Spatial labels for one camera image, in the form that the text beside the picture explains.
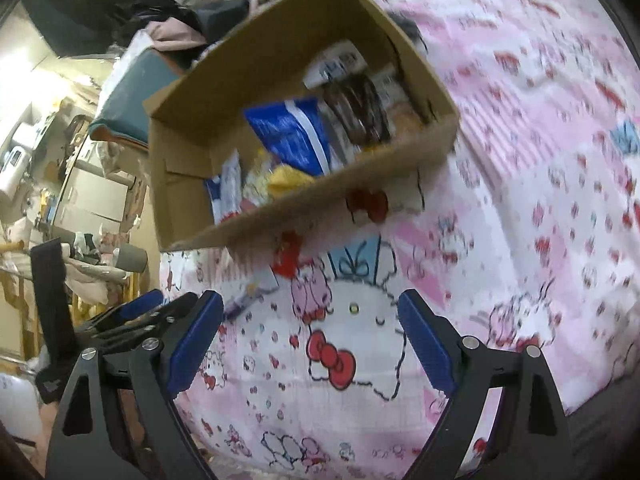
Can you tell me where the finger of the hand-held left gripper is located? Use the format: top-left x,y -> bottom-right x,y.
94,291 -> 201,347
75,287 -> 166,335

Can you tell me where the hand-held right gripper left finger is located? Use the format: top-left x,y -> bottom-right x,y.
47,289 -> 224,480

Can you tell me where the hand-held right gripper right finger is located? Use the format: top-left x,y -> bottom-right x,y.
397,288 -> 572,480

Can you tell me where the cardboard box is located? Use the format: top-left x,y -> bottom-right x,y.
142,0 -> 461,253

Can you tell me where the yellow snack packet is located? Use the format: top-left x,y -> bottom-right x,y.
266,164 -> 315,197

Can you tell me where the brown snack packet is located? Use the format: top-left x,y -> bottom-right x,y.
321,74 -> 392,147

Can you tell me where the grey cylinder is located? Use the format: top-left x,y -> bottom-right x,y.
114,244 -> 149,275

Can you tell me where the white plastic bag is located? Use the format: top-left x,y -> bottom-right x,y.
0,372 -> 46,445

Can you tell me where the kitchen cabinet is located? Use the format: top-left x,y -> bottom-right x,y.
54,149 -> 147,237

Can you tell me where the white water heater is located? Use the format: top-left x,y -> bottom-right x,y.
0,144 -> 30,202

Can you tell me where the pink cartoon printed bed sheet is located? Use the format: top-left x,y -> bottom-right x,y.
159,0 -> 640,480

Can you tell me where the white kitchen appliance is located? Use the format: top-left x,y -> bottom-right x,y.
11,121 -> 42,150

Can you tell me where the dark cloth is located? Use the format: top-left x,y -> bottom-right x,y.
564,392 -> 640,480

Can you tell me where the teal cushion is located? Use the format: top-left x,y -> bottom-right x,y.
89,47 -> 184,142

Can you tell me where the pink garment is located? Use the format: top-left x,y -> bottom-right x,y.
147,16 -> 209,52

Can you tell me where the black garment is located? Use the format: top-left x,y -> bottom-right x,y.
192,0 -> 251,44

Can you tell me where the black plastic bag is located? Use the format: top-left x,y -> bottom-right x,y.
22,0 -> 201,57

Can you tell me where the grey cloth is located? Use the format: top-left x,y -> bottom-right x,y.
387,10 -> 429,54

